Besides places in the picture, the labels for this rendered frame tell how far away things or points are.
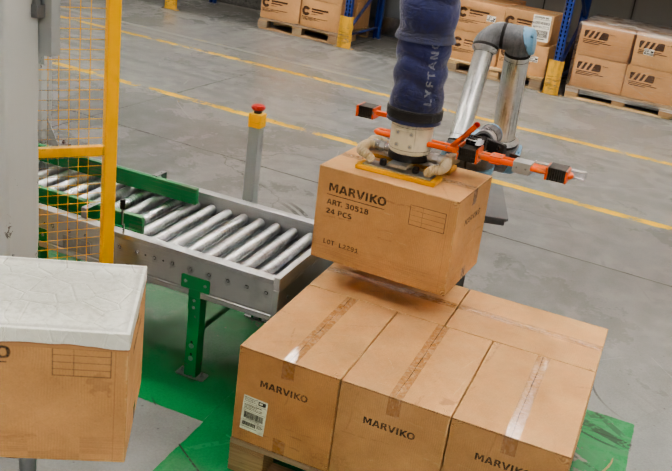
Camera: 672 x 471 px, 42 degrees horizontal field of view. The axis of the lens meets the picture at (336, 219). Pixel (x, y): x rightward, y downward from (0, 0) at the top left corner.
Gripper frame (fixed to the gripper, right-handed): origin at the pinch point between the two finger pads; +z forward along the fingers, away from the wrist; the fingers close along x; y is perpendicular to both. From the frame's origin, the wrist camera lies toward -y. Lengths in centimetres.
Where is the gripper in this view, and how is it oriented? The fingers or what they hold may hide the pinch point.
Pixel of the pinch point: (476, 153)
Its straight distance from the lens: 351.9
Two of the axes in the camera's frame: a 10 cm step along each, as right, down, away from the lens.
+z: -3.9, 3.0, -8.7
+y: -9.1, -2.5, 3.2
